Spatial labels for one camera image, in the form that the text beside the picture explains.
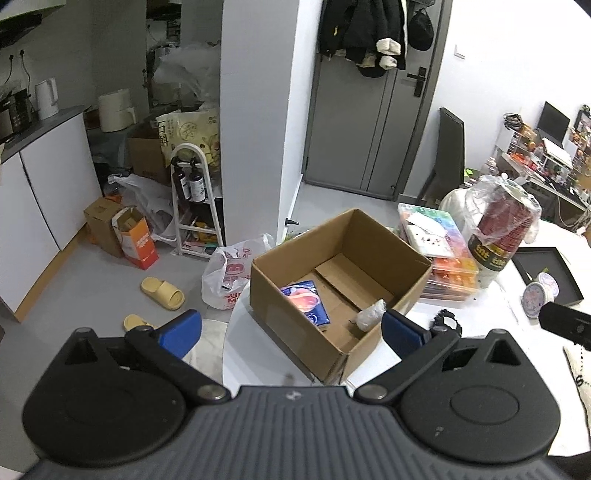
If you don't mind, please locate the dark chair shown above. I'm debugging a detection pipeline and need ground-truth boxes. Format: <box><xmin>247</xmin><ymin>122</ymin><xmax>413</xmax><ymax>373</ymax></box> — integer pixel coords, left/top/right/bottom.
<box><xmin>417</xmin><ymin>107</ymin><xmax>467</xmax><ymax>209</ymax></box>

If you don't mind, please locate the black hanging jacket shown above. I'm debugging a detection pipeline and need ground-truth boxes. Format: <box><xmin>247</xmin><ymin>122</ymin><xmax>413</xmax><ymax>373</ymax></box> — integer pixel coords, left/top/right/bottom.
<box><xmin>317</xmin><ymin>0</ymin><xmax>407</xmax><ymax>78</ymax></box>

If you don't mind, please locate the clear plastic bag heap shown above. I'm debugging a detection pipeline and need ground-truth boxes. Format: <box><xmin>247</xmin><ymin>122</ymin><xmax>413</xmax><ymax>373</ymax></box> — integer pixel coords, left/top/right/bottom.
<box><xmin>154</xmin><ymin>41</ymin><xmax>222</xmax><ymax>112</ymax></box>

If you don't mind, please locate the brown cardboard box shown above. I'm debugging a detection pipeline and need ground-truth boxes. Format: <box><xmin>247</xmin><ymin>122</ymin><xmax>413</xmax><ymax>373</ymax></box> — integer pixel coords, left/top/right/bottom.
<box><xmin>126</xmin><ymin>136</ymin><xmax>172</xmax><ymax>186</ymax></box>

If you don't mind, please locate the yellow snack bag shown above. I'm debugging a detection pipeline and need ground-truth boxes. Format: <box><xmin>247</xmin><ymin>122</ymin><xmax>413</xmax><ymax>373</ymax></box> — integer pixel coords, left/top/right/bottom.
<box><xmin>155</xmin><ymin>108</ymin><xmax>221</xmax><ymax>175</ymax></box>

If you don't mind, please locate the cluttered desk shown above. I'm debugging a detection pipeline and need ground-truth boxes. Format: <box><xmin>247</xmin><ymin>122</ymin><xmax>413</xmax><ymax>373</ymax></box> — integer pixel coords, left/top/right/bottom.
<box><xmin>493</xmin><ymin>104</ymin><xmax>591</xmax><ymax>227</ymax></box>

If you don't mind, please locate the white kettle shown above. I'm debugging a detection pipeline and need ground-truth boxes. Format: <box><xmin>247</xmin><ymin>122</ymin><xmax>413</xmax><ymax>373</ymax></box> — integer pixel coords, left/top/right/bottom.
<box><xmin>35</xmin><ymin>77</ymin><xmax>60</xmax><ymax>121</ymax></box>

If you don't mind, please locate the orange white carton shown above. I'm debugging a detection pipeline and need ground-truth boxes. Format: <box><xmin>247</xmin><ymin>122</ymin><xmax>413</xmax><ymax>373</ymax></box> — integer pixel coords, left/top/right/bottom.
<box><xmin>111</xmin><ymin>206</ymin><xmax>160</xmax><ymax>271</ymax></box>

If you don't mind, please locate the blue and pink packet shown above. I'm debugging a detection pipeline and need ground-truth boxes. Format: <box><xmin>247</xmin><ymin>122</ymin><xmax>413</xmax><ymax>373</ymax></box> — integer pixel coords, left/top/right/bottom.
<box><xmin>280</xmin><ymin>280</ymin><xmax>331</xmax><ymax>330</ymax></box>

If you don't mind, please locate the white kitchen cabinet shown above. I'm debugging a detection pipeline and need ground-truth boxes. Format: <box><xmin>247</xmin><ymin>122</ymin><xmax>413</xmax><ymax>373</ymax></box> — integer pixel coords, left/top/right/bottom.
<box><xmin>0</xmin><ymin>104</ymin><xmax>103</xmax><ymax>325</ymax></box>

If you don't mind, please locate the black monitor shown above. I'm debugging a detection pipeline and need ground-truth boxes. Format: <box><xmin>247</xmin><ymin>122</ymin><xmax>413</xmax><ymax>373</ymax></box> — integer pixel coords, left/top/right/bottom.
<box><xmin>537</xmin><ymin>101</ymin><xmax>572</xmax><ymax>145</ymax></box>

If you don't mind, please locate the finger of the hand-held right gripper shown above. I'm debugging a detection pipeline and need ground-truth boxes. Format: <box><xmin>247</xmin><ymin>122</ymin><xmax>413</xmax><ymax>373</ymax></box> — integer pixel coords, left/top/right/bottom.
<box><xmin>539</xmin><ymin>302</ymin><xmax>591</xmax><ymax>353</ymax></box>

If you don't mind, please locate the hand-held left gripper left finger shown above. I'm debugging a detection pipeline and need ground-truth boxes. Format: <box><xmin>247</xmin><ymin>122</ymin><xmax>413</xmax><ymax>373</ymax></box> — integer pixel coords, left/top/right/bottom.
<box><xmin>60</xmin><ymin>309</ymin><xmax>232</xmax><ymax>409</ymax></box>

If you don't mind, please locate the range hood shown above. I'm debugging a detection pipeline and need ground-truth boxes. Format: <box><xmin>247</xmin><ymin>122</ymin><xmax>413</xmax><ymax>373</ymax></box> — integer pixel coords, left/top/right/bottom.
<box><xmin>0</xmin><ymin>0</ymin><xmax>48</xmax><ymax>49</ymax></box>

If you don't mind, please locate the black cap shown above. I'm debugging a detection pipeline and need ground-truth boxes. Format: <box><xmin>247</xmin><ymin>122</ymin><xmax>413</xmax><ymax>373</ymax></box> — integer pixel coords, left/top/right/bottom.
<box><xmin>406</xmin><ymin>6</ymin><xmax>435</xmax><ymax>52</ymax></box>

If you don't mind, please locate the yellow slipper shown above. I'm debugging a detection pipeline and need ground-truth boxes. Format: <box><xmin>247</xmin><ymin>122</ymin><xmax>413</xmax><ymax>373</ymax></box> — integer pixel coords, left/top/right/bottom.
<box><xmin>140</xmin><ymin>276</ymin><xmax>186</xmax><ymax>311</ymax></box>
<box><xmin>123</xmin><ymin>314</ymin><xmax>156</xmax><ymax>332</ymax></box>

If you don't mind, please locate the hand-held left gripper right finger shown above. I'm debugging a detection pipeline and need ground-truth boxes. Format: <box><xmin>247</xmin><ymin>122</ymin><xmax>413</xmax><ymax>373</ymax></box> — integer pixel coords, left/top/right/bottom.
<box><xmin>353</xmin><ymin>309</ymin><xmax>527</xmax><ymax>409</ymax></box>

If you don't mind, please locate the black stitched cloth patch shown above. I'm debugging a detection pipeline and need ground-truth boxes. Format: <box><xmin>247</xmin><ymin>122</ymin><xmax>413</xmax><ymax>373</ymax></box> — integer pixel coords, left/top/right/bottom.
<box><xmin>429</xmin><ymin>309</ymin><xmax>464</xmax><ymax>337</ymax></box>

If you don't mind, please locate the black tray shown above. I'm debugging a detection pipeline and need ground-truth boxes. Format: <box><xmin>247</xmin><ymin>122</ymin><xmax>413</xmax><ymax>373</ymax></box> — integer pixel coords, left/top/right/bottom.
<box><xmin>511</xmin><ymin>246</ymin><xmax>587</xmax><ymax>308</ymax></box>

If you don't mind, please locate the bagged red paper cups stack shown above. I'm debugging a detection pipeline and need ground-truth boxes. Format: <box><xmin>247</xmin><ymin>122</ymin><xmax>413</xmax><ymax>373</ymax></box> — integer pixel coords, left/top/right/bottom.
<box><xmin>464</xmin><ymin>174</ymin><xmax>542</xmax><ymax>289</ymax></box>

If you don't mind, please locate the white red printed plastic bag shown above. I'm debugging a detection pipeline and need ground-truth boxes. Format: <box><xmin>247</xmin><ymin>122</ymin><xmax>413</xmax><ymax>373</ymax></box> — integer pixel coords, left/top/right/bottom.
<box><xmin>201</xmin><ymin>233</ymin><xmax>276</xmax><ymax>313</ymax></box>

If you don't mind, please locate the white cloth with black stitching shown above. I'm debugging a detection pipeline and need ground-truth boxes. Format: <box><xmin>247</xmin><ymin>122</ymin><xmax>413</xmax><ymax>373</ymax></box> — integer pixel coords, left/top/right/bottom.
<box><xmin>563</xmin><ymin>343</ymin><xmax>591</xmax><ymax>417</ymax></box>

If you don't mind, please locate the small cardboard box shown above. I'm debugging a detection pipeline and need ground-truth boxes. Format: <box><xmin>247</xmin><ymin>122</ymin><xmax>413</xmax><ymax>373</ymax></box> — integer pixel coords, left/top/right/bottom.
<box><xmin>82</xmin><ymin>197</ymin><xmax>126</xmax><ymax>258</ymax></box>

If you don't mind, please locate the stack of colourful organizer boxes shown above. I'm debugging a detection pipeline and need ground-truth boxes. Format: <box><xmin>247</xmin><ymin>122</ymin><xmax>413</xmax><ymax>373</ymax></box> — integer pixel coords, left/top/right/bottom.
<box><xmin>397</xmin><ymin>202</ymin><xmax>481</xmax><ymax>306</ymax></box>

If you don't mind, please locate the dark bottle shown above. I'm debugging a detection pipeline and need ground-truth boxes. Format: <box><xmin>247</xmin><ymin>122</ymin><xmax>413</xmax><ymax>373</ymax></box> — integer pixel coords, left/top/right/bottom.
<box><xmin>189</xmin><ymin>159</ymin><xmax>206</xmax><ymax>204</ymax></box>
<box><xmin>171</xmin><ymin>157</ymin><xmax>193</xmax><ymax>202</ymax></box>

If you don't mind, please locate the grey door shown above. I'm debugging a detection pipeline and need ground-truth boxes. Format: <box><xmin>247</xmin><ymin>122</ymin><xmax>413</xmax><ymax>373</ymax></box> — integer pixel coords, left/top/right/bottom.
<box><xmin>302</xmin><ymin>0</ymin><xmax>452</xmax><ymax>200</ymax></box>

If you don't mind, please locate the black door lock handle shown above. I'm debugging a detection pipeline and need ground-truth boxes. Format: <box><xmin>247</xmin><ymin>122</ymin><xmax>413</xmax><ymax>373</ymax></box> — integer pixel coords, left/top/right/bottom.
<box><xmin>402</xmin><ymin>66</ymin><xmax>428</xmax><ymax>98</ymax></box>

